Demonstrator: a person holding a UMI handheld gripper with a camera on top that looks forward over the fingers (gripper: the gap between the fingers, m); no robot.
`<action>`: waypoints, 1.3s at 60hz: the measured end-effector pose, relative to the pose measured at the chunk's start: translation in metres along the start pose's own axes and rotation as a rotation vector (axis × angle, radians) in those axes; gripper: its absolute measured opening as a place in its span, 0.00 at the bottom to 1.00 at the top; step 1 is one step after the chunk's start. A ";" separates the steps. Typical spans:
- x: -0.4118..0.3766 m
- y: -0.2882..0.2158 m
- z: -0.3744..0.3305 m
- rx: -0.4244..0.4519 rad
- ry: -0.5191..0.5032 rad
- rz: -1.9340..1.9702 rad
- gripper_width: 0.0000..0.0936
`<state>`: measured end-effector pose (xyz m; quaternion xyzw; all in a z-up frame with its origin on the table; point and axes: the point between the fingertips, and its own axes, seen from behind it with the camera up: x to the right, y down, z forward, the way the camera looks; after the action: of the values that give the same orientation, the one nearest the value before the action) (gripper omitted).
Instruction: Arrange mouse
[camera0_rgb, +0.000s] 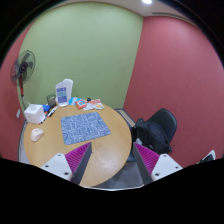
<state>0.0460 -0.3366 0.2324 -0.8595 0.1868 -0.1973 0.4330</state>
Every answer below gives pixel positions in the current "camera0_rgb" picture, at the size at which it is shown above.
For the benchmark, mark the ceiling light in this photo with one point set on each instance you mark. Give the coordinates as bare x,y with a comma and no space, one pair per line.
147,1

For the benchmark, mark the dark transparent cup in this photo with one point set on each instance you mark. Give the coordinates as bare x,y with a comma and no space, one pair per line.
51,99

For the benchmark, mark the red black marker pen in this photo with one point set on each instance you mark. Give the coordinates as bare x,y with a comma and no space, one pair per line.
52,111

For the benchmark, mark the blue white snack packet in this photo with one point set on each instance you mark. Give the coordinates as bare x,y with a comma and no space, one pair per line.
73,100

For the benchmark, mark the black office chair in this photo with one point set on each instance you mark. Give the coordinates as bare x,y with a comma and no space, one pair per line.
166,120

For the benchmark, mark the black backpack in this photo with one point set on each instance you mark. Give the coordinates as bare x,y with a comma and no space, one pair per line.
151,135

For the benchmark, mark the orange white snack packet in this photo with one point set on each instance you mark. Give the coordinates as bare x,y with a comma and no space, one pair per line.
89,105

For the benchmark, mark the white jug with blue label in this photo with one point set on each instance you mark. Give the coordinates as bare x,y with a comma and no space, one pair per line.
63,92

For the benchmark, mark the white tissue box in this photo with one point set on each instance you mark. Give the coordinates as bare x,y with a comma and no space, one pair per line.
34,113

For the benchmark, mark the gripper right finger magenta ridged pad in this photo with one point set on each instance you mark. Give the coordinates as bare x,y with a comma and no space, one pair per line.
153,166

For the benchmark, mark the gripper left finger magenta ridged pad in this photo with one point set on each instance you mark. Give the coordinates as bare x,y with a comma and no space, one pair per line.
70,166

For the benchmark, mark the black standing fan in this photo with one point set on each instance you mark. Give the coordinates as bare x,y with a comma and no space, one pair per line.
22,70

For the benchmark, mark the blue patterned mouse pad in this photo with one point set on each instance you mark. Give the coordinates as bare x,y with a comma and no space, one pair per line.
83,127

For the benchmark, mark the blue small object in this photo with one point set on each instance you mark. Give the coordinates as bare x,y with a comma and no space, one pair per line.
46,108

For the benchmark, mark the white wall socket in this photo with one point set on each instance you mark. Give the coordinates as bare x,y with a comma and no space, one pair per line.
18,113

